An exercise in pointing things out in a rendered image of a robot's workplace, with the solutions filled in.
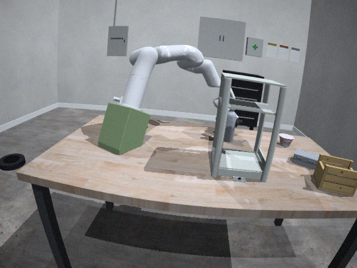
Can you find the wooden crate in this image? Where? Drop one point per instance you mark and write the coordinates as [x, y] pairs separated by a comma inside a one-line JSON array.
[[336, 184]]

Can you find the grey shelving unit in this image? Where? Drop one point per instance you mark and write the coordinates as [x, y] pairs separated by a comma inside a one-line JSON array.
[[241, 164]]

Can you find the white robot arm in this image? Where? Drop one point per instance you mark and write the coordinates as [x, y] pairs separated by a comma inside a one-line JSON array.
[[147, 57]]

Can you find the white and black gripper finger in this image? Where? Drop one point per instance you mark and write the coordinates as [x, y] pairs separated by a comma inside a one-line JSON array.
[[238, 122]]

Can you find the white paper cup with pink band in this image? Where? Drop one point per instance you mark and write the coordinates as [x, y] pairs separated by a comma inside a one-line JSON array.
[[285, 139]]

